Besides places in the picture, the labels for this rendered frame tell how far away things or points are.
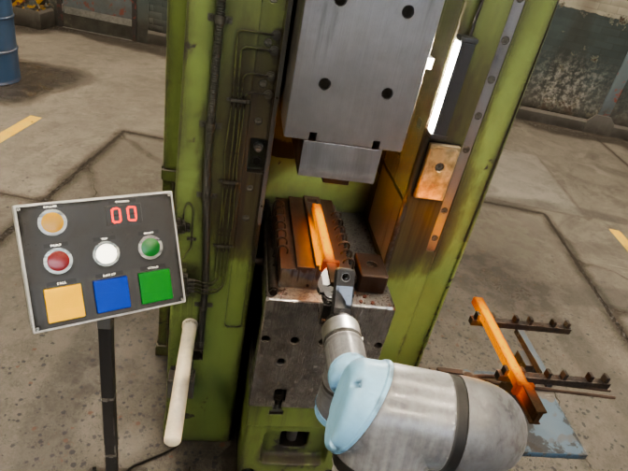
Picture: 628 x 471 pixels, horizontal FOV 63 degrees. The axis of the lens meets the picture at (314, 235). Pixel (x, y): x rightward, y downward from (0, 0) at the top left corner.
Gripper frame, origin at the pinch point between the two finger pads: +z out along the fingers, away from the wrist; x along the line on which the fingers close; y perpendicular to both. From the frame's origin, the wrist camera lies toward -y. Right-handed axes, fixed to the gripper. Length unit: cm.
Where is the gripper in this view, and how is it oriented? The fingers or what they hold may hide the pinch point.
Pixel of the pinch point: (331, 268)
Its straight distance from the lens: 136.6
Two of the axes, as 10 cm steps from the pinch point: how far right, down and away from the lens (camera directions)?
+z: -0.9, -5.5, 8.3
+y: -1.9, 8.3, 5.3
